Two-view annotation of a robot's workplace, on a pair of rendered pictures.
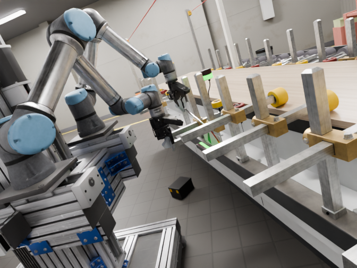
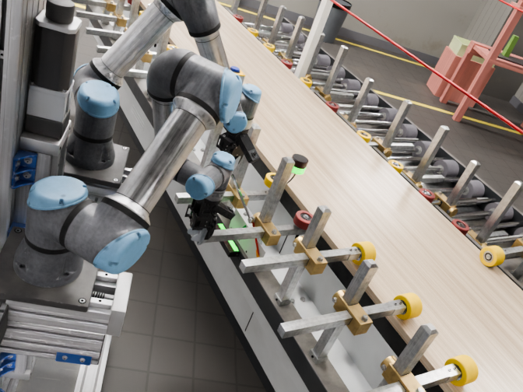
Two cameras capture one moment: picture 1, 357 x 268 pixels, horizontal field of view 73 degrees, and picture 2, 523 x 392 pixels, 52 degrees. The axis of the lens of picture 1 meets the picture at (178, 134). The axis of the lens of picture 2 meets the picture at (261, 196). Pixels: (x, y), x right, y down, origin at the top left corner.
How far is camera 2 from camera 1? 0.93 m
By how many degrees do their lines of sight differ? 29
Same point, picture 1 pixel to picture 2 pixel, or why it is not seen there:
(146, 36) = not seen: outside the picture
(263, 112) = (355, 299)
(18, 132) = (122, 256)
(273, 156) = (331, 338)
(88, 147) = not seen: hidden behind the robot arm
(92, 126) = (100, 159)
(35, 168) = (71, 266)
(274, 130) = (357, 329)
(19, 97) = (54, 112)
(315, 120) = (405, 362)
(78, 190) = (121, 316)
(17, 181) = (41, 276)
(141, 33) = not seen: outside the picture
